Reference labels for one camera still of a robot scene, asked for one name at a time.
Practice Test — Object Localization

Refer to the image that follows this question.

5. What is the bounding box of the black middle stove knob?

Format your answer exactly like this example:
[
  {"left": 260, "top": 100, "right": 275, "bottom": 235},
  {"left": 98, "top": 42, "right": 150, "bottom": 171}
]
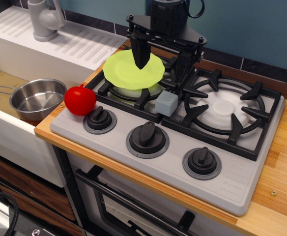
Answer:
[{"left": 126, "top": 121, "right": 170, "bottom": 159}]

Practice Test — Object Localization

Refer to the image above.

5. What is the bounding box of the black right burner grate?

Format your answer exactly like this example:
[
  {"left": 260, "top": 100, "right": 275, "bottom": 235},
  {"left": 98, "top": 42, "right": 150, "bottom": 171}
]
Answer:
[{"left": 162, "top": 68, "right": 283, "bottom": 161}]

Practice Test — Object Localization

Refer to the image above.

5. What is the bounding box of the pale blue cube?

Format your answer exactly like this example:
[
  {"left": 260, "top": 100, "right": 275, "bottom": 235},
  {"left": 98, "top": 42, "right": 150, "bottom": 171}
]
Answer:
[{"left": 155, "top": 90, "right": 178, "bottom": 117}]

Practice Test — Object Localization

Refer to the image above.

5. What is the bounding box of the toy oven door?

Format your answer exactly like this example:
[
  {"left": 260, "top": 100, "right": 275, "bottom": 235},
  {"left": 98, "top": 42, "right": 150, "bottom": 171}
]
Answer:
[{"left": 68, "top": 153, "right": 240, "bottom": 236}]

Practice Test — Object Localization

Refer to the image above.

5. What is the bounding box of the wooden drawer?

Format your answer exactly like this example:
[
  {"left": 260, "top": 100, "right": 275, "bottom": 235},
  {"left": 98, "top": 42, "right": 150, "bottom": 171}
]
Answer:
[
  {"left": 0, "top": 183, "right": 76, "bottom": 221},
  {"left": 0, "top": 156, "right": 70, "bottom": 207}
]

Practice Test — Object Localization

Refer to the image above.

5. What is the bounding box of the white right burner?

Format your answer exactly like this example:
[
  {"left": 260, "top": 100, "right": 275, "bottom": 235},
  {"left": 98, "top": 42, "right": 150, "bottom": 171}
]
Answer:
[{"left": 189, "top": 84, "right": 259, "bottom": 130}]

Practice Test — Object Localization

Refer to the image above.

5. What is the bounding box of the white burner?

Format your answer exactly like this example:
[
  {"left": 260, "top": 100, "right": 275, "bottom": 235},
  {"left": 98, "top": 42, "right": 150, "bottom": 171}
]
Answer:
[
  {"left": 113, "top": 72, "right": 172, "bottom": 98},
  {"left": 189, "top": 84, "right": 259, "bottom": 130}
]

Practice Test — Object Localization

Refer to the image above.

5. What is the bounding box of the red toy tomato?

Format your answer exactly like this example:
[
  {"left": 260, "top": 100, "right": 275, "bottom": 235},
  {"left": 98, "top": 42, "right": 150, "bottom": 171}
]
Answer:
[{"left": 64, "top": 84, "right": 97, "bottom": 116}]

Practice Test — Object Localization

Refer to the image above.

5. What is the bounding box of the black burner grate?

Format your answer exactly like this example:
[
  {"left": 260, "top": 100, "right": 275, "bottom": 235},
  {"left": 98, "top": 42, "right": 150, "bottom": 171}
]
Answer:
[
  {"left": 82, "top": 46, "right": 196, "bottom": 124},
  {"left": 162, "top": 68, "right": 283, "bottom": 161}
]

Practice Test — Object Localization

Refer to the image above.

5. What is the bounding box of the black stove knob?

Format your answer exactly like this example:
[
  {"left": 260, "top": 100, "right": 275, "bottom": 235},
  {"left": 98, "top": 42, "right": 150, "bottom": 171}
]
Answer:
[
  {"left": 182, "top": 147, "right": 222, "bottom": 180},
  {"left": 126, "top": 121, "right": 170, "bottom": 159},
  {"left": 83, "top": 106, "right": 117, "bottom": 135}
]

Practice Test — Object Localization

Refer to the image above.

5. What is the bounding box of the white toy sink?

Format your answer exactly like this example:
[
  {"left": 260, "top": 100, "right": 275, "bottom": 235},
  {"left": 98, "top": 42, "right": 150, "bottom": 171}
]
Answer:
[{"left": 0, "top": 5, "right": 129, "bottom": 188}]

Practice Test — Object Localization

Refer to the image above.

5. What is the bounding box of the stainless steel pot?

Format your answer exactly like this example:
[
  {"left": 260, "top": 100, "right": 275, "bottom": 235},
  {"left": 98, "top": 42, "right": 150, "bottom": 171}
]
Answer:
[{"left": 0, "top": 78, "right": 67, "bottom": 122}]

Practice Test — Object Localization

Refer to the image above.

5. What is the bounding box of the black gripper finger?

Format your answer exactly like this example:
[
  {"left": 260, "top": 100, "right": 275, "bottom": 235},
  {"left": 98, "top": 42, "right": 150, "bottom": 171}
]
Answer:
[
  {"left": 174, "top": 56, "right": 195, "bottom": 95},
  {"left": 130, "top": 27, "right": 150, "bottom": 69}
]

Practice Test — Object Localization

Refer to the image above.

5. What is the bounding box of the lower wooden drawer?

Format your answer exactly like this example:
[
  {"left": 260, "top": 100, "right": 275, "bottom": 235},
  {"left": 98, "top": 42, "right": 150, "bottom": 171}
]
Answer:
[{"left": 0, "top": 183, "right": 76, "bottom": 221}]

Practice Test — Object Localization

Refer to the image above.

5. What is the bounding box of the upper wooden drawer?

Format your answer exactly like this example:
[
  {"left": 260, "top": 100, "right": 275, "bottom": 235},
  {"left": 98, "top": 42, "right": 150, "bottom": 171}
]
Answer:
[{"left": 0, "top": 156, "right": 70, "bottom": 207}]

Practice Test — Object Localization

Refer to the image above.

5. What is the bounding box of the grey toy stove top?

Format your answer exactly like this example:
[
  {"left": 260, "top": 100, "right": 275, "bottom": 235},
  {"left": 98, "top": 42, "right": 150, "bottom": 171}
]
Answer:
[{"left": 49, "top": 65, "right": 287, "bottom": 217}]

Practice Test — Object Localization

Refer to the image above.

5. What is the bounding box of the grey toy faucet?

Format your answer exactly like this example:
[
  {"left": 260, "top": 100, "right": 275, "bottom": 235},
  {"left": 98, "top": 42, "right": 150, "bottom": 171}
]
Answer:
[{"left": 28, "top": 0, "right": 65, "bottom": 42}]

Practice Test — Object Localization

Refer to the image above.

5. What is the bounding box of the light green plate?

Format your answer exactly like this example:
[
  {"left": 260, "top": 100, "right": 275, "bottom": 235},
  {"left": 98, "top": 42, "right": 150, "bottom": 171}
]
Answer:
[{"left": 103, "top": 50, "right": 165, "bottom": 90}]

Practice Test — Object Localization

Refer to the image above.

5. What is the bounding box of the black left stove knob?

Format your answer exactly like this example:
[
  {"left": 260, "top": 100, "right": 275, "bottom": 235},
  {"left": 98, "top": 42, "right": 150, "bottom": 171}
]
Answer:
[{"left": 83, "top": 106, "right": 117, "bottom": 135}]

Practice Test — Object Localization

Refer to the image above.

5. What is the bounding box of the black braided cable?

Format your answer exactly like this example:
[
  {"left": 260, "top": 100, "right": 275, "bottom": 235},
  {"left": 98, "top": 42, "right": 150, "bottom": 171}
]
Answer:
[{"left": 0, "top": 191, "right": 19, "bottom": 236}]

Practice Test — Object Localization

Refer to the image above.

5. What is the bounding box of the black oven door handle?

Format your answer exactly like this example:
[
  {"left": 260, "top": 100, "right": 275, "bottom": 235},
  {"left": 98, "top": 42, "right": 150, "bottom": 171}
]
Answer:
[{"left": 75, "top": 170, "right": 195, "bottom": 236}]

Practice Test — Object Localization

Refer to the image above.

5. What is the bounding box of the black left burner grate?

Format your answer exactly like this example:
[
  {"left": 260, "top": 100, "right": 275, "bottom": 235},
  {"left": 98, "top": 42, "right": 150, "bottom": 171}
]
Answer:
[{"left": 82, "top": 46, "right": 196, "bottom": 124}]

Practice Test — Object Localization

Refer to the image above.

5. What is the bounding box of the white left burner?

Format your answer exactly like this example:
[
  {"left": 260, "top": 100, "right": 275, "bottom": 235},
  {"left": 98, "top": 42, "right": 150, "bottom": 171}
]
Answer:
[{"left": 113, "top": 72, "right": 172, "bottom": 98}]

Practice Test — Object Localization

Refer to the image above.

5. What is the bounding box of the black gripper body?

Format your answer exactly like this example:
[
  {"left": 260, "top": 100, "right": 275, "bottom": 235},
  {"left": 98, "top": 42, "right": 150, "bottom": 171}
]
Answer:
[{"left": 126, "top": 0, "right": 205, "bottom": 60}]

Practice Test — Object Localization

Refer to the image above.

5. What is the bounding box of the black right stove knob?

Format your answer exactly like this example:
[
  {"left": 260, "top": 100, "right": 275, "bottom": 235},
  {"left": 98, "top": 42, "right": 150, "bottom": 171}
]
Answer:
[{"left": 182, "top": 147, "right": 222, "bottom": 180}]

